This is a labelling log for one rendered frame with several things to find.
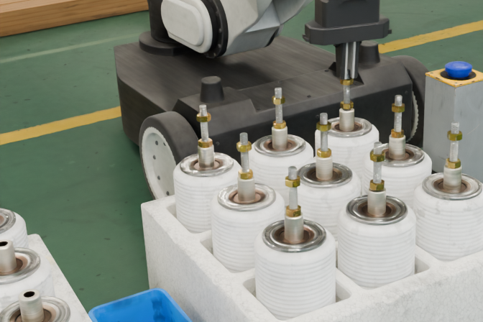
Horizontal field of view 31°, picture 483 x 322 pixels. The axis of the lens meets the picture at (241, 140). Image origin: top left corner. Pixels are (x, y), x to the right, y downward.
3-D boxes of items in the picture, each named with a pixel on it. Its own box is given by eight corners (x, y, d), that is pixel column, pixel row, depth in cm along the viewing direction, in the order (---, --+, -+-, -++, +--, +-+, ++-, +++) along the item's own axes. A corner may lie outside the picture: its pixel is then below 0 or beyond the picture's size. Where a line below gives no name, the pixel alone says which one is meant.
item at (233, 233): (209, 333, 116) (200, 213, 108) (227, 293, 124) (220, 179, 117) (280, 340, 113) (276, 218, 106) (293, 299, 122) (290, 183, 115)
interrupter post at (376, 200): (380, 219, 105) (380, 195, 104) (363, 213, 107) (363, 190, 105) (389, 211, 107) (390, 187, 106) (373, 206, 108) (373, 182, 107)
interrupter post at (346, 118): (341, 126, 133) (341, 106, 131) (356, 127, 132) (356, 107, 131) (336, 131, 131) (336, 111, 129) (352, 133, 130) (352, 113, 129)
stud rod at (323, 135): (325, 168, 115) (325, 116, 112) (319, 167, 116) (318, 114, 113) (329, 165, 116) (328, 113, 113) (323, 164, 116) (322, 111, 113)
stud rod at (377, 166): (380, 201, 106) (381, 144, 103) (372, 200, 106) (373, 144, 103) (381, 198, 106) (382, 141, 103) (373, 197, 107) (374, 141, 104)
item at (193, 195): (228, 300, 122) (221, 185, 115) (169, 286, 126) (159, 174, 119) (257, 267, 130) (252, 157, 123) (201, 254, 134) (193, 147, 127)
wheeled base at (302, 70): (74, 112, 206) (55, -27, 193) (261, 69, 229) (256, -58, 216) (197, 218, 155) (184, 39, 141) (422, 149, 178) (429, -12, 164)
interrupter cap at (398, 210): (388, 233, 102) (388, 228, 102) (333, 217, 106) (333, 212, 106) (418, 208, 107) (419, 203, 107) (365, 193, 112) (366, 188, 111)
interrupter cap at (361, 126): (329, 118, 136) (329, 114, 136) (376, 123, 133) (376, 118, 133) (315, 136, 129) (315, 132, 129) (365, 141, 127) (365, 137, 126)
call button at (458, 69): (438, 76, 133) (439, 63, 132) (459, 71, 135) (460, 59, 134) (456, 83, 130) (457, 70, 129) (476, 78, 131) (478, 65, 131)
